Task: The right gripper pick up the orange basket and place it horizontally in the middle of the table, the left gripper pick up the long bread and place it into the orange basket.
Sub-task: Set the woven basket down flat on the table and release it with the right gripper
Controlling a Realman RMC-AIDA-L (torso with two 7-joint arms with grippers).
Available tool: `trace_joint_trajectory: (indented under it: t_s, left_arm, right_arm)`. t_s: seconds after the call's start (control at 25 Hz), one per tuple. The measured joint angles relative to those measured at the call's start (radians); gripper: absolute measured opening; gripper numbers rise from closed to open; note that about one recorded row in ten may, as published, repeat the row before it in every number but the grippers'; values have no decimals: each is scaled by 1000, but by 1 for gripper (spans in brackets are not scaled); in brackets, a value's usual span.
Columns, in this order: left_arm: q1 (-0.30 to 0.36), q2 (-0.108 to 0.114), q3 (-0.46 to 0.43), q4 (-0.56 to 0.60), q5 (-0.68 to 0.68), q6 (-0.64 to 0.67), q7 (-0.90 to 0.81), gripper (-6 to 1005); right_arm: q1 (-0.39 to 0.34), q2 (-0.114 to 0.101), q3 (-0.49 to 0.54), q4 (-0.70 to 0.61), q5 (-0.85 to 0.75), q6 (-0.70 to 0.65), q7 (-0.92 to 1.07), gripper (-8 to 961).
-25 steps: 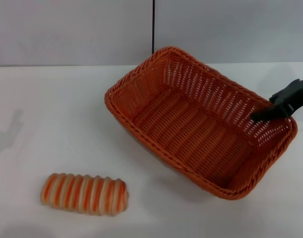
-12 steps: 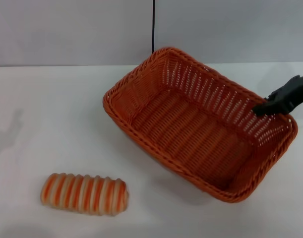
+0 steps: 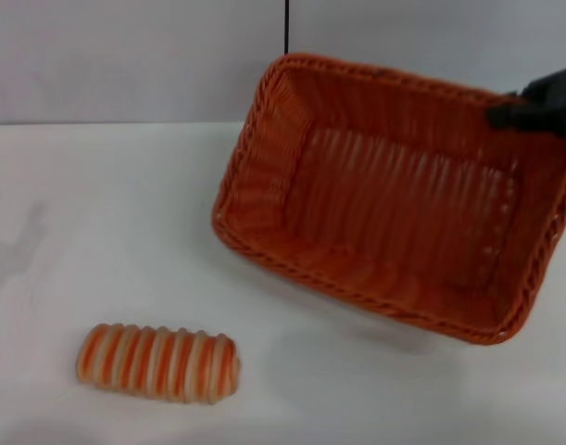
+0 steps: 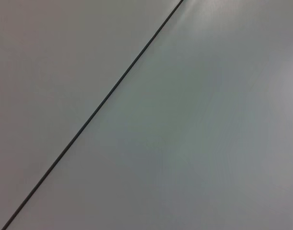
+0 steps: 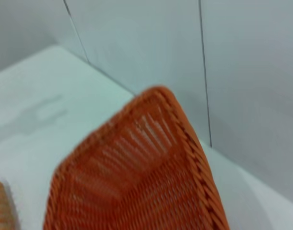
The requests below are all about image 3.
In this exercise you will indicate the orange woven plastic basket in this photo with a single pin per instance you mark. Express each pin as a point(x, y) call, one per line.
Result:
point(393, 222)

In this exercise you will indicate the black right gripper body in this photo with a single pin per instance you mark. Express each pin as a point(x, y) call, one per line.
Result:
point(558, 99)

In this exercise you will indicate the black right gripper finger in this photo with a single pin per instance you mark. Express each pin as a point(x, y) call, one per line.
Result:
point(509, 117)

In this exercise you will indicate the orange white striped bread roll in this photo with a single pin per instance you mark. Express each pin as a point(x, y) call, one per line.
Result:
point(159, 364)

